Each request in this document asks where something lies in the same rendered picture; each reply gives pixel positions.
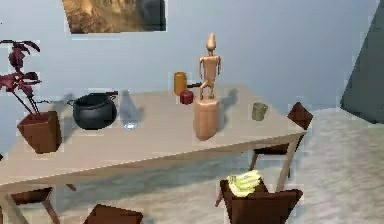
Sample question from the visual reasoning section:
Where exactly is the framed brown landscape picture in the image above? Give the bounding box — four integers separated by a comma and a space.
61, 0, 167, 35

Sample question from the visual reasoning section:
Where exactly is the yellow green folded cloth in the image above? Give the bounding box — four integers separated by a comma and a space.
226, 169, 262, 198

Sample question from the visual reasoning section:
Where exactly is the olive green cup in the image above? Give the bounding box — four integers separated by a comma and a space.
251, 102, 269, 122

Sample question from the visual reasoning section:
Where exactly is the beige wooden table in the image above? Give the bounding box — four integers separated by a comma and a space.
0, 83, 308, 224

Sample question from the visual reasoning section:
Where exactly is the wooden figure statue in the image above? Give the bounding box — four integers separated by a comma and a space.
193, 32, 222, 142

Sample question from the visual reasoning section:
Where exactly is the brown wooden chair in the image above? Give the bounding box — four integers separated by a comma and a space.
215, 178, 304, 224
83, 203, 144, 224
248, 101, 314, 179
10, 183, 77, 224

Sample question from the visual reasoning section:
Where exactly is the brown square plant pot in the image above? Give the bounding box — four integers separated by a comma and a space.
16, 110, 63, 155

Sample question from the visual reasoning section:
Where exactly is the black round cooking pot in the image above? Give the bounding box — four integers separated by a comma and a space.
67, 90, 119, 131

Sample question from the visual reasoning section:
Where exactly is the amber yellow cup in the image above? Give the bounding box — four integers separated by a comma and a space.
173, 71, 188, 97

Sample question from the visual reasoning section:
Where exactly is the dark red apple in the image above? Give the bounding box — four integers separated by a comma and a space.
179, 90, 195, 106

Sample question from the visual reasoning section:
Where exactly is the clear glass bottle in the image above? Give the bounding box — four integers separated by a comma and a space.
119, 89, 140, 131

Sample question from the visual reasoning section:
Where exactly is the dark red house plant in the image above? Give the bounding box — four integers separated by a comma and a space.
0, 39, 43, 116

